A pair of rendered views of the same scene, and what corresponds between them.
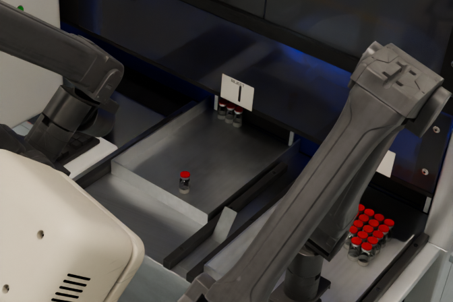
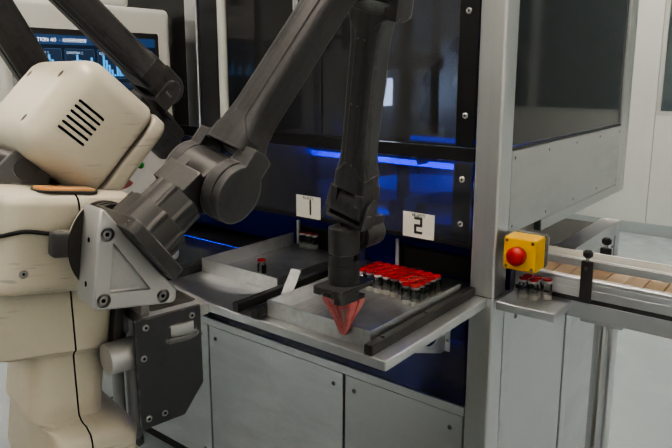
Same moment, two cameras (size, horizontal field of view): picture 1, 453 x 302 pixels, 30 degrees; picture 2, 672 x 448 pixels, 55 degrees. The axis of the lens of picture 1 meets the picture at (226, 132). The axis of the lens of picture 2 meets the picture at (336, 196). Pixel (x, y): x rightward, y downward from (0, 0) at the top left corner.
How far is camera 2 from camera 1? 70 cm
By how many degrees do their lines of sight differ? 25
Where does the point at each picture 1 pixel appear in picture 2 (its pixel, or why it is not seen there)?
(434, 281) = (488, 336)
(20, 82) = not seen: hidden behind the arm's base
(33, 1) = (152, 161)
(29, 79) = not seen: hidden behind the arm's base
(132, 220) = (213, 291)
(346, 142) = not seen: outside the picture
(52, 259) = (66, 83)
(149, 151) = (237, 261)
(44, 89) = not seen: hidden behind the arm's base
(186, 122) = (272, 249)
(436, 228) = (479, 278)
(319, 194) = (301, 26)
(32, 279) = (46, 101)
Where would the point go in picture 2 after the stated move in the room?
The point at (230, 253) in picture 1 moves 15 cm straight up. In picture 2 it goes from (295, 302) to (294, 234)
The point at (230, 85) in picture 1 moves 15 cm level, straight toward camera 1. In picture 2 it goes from (302, 202) to (294, 215)
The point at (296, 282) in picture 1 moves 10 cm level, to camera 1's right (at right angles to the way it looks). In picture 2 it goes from (336, 264) to (393, 265)
